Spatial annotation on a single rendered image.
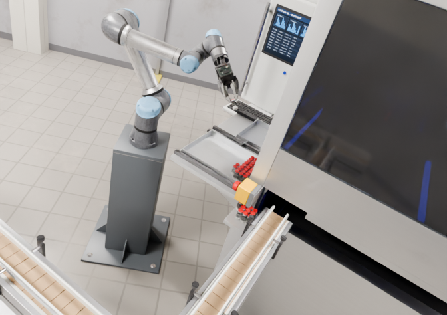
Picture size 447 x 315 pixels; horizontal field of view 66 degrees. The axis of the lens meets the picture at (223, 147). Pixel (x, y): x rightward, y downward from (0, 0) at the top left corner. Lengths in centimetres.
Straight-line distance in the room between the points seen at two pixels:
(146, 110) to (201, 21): 256
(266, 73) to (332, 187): 125
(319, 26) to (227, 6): 300
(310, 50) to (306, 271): 90
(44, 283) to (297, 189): 88
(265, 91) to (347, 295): 139
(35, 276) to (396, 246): 114
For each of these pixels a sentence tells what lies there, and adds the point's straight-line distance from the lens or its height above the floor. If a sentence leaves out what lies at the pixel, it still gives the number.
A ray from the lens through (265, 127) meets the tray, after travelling 206.
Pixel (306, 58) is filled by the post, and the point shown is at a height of 155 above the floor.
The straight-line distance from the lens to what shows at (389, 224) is 132.
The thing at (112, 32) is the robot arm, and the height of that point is 131.
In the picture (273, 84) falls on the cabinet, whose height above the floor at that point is 100.
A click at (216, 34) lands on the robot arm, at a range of 165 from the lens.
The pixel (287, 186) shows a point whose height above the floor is 108.
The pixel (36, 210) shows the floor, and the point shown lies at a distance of 258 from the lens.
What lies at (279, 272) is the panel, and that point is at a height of 65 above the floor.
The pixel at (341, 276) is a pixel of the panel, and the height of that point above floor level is 83.
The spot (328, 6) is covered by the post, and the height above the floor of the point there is 171.
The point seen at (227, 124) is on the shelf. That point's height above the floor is 88.
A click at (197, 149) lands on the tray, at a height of 88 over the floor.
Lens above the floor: 187
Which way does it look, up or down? 34 degrees down
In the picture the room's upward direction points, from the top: 17 degrees clockwise
